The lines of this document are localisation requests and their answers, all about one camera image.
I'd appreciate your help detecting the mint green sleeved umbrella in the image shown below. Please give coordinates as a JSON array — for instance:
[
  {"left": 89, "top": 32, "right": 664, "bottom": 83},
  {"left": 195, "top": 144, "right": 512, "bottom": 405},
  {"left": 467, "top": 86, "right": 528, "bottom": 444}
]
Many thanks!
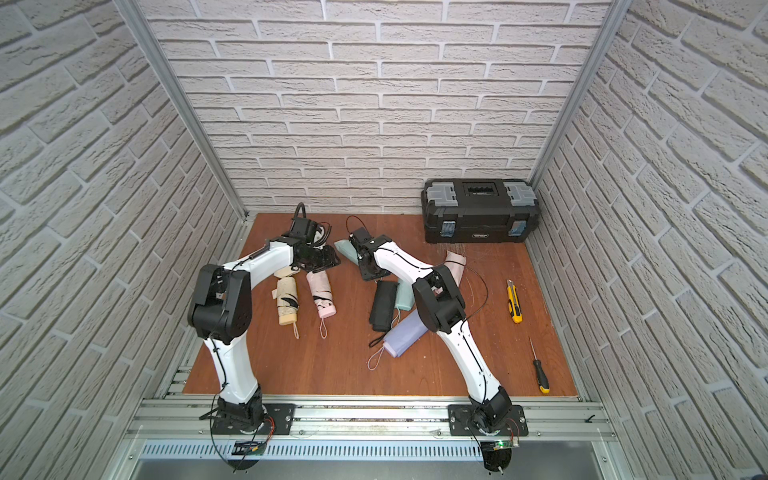
[{"left": 334, "top": 239, "right": 359, "bottom": 265}]

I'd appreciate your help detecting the light pink umbrella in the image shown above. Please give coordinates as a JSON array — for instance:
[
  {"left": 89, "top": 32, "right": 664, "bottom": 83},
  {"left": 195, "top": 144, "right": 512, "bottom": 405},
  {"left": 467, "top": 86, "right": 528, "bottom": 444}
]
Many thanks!
[{"left": 306, "top": 271, "right": 337, "bottom": 339}]

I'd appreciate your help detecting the beige umbrella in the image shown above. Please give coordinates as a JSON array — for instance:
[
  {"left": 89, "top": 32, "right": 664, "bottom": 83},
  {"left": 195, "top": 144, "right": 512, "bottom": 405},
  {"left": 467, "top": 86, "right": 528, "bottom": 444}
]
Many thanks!
[{"left": 272, "top": 276, "right": 300, "bottom": 339}]

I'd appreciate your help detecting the black umbrella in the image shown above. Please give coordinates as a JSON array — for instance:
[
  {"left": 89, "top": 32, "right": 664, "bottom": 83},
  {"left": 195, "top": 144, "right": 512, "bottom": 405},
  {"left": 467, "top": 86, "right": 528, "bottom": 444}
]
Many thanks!
[{"left": 368, "top": 280, "right": 398, "bottom": 348}]

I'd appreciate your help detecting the lilac sleeved umbrella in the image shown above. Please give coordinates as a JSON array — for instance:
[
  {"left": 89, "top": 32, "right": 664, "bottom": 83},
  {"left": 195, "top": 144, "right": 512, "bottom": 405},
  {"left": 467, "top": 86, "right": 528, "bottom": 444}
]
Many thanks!
[{"left": 366, "top": 310, "right": 428, "bottom": 371}]

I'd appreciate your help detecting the beige umbrella sleeve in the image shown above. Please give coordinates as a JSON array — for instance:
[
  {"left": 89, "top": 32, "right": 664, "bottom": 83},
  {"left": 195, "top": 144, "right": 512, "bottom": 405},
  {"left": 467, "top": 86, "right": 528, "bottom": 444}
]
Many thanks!
[{"left": 274, "top": 266, "right": 300, "bottom": 279}]

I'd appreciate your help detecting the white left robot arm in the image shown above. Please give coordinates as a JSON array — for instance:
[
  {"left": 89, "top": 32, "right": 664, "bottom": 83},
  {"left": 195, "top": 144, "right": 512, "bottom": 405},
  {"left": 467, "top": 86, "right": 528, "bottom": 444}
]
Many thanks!
[{"left": 187, "top": 237, "right": 340, "bottom": 432}]

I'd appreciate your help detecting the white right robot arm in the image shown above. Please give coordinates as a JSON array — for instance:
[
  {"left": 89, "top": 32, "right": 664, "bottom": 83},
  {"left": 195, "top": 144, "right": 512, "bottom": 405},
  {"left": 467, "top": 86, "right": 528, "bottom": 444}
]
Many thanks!
[{"left": 349, "top": 228, "right": 511, "bottom": 435}]

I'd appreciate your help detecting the small mint green sleeve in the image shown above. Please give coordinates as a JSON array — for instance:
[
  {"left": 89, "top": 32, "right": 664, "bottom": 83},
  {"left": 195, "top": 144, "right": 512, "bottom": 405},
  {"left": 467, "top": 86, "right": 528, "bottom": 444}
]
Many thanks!
[{"left": 395, "top": 279, "right": 415, "bottom": 312}]

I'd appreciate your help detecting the pink sleeved umbrella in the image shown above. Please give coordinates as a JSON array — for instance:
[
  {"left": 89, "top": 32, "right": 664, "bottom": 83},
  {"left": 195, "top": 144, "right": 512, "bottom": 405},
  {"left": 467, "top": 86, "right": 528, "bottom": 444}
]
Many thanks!
[{"left": 444, "top": 251, "right": 467, "bottom": 286}]

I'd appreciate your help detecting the black plastic toolbox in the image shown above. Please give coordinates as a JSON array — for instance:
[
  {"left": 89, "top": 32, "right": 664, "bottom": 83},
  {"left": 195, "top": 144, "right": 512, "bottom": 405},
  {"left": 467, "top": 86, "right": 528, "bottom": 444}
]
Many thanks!
[{"left": 421, "top": 178, "right": 541, "bottom": 244}]

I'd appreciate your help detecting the yellow utility knife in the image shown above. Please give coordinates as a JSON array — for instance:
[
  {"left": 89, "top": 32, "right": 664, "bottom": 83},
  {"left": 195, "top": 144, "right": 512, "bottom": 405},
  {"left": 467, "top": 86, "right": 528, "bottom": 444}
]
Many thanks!
[{"left": 507, "top": 280, "right": 523, "bottom": 324}]

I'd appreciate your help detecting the black yellow screwdriver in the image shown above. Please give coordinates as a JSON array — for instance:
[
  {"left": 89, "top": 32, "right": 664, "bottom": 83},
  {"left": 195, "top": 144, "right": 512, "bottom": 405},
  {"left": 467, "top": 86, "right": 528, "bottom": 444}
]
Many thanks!
[{"left": 529, "top": 339, "right": 550, "bottom": 395}]

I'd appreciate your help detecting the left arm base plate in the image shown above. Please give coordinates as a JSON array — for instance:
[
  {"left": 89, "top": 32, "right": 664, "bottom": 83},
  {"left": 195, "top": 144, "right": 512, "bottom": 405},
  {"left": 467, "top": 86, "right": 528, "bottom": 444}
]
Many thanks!
[{"left": 209, "top": 402, "right": 296, "bottom": 436}]

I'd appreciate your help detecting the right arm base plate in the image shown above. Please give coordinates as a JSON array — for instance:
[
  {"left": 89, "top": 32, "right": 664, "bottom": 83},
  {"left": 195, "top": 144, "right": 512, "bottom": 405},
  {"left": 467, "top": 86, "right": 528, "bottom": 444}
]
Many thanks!
[{"left": 447, "top": 404, "right": 529, "bottom": 440}]

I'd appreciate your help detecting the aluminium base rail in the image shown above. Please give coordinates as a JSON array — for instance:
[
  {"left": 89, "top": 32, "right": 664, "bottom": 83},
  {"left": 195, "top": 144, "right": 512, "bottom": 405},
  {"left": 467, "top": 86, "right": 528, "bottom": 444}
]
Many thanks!
[{"left": 105, "top": 394, "right": 630, "bottom": 479}]

